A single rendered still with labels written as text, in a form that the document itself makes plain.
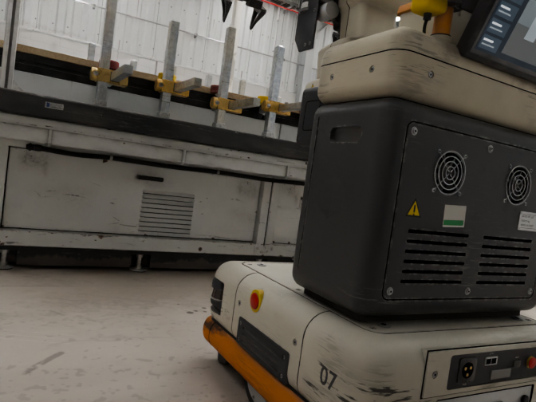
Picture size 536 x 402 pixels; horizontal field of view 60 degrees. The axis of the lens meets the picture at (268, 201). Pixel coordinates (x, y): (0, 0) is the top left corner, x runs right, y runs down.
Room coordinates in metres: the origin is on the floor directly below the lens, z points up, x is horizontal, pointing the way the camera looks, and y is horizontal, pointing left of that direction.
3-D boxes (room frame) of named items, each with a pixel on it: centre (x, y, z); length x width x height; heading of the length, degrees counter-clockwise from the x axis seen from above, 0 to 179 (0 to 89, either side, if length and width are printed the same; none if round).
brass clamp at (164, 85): (1.95, 0.46, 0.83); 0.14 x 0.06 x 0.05; 119
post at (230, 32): (2.07, 0.26, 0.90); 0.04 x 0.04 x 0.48; 29
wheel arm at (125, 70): (1.80, 0.64, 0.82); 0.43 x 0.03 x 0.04; 29
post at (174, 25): (1.94, 0.48, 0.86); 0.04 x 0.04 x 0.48; 29
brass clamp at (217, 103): (2.08, 0.24, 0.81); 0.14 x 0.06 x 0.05; 119
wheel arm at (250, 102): (2.05, 0.20, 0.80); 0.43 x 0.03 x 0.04; 29
